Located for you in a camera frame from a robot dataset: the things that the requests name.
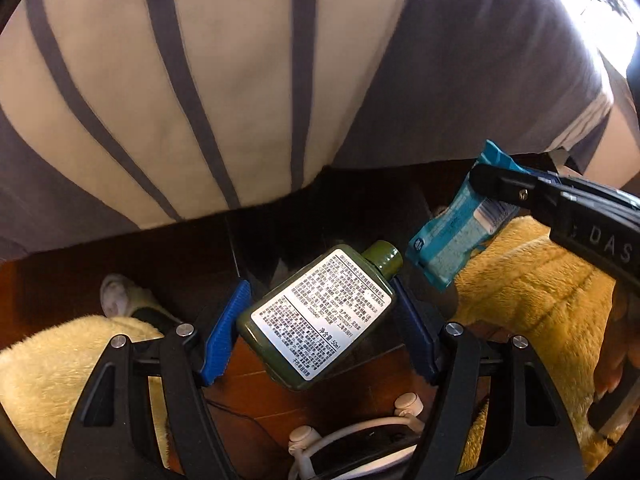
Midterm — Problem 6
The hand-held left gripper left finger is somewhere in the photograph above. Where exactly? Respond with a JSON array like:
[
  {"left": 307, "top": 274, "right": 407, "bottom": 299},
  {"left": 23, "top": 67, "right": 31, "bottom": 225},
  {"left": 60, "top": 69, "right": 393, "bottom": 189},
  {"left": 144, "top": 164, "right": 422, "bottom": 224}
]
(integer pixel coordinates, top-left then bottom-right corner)
[{"left": 56, "top": 280, "right": 252, "bottom": 480}]

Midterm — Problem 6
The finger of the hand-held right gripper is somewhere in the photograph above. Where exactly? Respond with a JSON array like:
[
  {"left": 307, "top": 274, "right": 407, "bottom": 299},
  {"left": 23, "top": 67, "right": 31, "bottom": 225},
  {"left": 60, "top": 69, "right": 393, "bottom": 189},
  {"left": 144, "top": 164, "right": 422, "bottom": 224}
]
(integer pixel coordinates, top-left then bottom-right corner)
[{"left": 467, "top": 164, "right": 551, "bottom": 217}]

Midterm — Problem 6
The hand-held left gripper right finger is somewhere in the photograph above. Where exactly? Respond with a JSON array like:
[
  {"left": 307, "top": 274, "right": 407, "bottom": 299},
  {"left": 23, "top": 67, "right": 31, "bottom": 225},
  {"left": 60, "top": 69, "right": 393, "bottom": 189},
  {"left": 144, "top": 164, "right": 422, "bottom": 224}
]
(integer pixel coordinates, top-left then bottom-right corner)
[{"left": 389, "top": 277, "right": 587, "bottom": 480}]

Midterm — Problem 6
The dark green bottle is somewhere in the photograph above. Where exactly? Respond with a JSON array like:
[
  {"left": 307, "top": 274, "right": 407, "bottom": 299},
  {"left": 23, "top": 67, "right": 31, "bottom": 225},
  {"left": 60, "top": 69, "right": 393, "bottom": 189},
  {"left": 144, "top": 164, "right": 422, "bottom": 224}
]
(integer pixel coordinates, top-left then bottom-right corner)
[{"left": 236, "top": 240, "right": 404, "bottom": 392}]

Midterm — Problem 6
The teal snack packet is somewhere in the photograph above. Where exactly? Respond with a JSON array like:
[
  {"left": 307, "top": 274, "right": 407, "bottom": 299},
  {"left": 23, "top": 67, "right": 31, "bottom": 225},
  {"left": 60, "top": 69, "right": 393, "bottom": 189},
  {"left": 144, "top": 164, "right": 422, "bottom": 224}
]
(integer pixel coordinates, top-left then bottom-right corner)
[{"left": 404, "top": 139, "right": 526, "bottom": 292}]

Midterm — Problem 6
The person's right hand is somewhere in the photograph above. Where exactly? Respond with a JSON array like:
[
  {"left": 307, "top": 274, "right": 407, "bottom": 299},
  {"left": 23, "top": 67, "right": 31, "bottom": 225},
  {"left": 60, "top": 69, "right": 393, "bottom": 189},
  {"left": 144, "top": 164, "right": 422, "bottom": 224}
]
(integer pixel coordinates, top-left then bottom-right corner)
[{"left": 594, "top": 280, "right": 639, "bottom": 403}]

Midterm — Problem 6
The thin black cable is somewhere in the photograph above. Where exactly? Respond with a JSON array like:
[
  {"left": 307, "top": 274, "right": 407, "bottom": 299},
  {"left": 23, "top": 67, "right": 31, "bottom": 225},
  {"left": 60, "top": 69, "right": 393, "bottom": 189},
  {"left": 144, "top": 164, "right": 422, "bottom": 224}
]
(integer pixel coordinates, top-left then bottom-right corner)
[{"left": 207, "top": 399, "right": 281, "bottom": 443}]

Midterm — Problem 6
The white charger cable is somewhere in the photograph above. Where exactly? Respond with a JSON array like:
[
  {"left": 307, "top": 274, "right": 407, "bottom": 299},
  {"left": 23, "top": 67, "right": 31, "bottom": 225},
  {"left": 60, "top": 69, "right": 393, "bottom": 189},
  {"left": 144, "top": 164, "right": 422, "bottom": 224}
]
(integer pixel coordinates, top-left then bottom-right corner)
[{"left": 287, "top": 392, "right": 426, "bottom": 480}]

